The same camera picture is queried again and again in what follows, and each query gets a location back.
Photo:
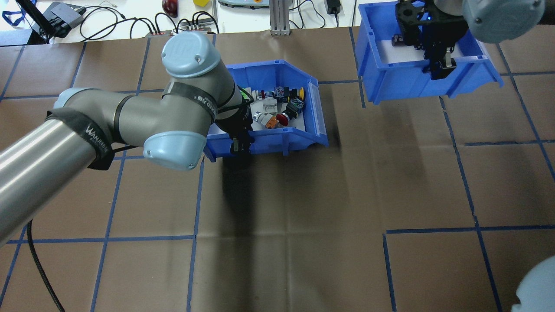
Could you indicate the green contact block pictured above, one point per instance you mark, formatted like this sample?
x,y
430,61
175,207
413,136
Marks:
x,y
249,94

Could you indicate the black diagonal bar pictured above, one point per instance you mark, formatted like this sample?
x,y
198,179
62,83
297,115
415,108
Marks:
x,y
32,19

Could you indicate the red mushroom button green block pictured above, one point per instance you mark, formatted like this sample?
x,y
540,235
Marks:
x,y
296,105

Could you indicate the grey power strip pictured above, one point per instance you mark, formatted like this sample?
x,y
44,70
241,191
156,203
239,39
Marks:
x,y
197,29
159,33

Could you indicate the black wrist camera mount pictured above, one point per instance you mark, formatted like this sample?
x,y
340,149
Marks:
x,y
409,21

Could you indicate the yellow object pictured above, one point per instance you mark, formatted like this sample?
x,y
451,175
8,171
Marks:
x,y
200,2

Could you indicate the blue button bin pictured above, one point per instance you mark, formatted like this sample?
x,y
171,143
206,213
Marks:
x,y
277,141

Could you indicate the grey teach pendant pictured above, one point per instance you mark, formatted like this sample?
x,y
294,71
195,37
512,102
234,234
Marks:
x,y
243,3

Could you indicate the small black power adapter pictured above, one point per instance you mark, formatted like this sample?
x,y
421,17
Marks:
x,y
333,6

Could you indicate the white foam liner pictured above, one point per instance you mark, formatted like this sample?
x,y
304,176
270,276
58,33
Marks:
x,y
390,54

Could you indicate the orange white push button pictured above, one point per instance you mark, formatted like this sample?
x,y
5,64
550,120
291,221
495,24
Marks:
x,y
262,118

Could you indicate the yellow push button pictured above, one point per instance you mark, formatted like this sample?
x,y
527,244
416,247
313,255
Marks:
x,y
299,92

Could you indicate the black power brick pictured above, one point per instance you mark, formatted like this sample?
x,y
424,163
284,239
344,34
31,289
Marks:
x,y
63,14

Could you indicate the dark red round object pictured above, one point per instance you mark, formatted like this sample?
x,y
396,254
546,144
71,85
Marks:
x,y
169,6

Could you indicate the aluminium profile post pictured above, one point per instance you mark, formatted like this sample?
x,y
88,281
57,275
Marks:
x,y
280,19

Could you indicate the white switch block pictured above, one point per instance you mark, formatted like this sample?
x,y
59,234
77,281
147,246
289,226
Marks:
x,y
269,106

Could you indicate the pile of small electrical parts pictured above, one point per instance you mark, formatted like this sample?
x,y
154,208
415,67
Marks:
x,y
297,125

